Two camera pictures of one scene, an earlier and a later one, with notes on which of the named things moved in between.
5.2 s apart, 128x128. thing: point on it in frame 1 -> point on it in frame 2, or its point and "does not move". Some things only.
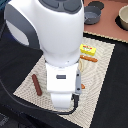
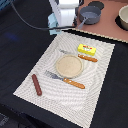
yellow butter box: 87,49 does not move
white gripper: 63,83 -> 64,11
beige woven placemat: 33,88 does not move
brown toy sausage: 37,85 does not move
